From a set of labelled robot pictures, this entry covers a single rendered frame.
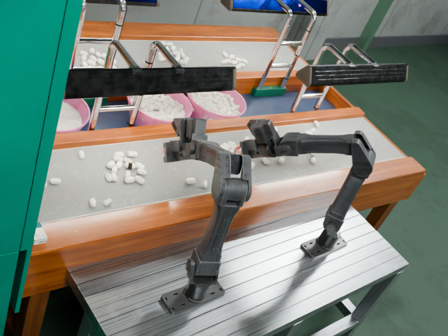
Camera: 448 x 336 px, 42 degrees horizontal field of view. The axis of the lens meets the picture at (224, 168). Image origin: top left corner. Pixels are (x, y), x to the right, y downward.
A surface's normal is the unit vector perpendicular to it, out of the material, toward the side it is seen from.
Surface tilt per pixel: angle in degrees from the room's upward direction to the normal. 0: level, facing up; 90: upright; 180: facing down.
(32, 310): 90
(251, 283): 0
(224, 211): 81
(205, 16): 90
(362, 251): 0
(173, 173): 0
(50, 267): 90
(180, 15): 90
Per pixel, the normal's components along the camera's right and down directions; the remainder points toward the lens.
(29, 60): 0.52, 0.66
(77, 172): 0.33, -0.74
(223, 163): 0.41, -0.23
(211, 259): 0.29, 0.54
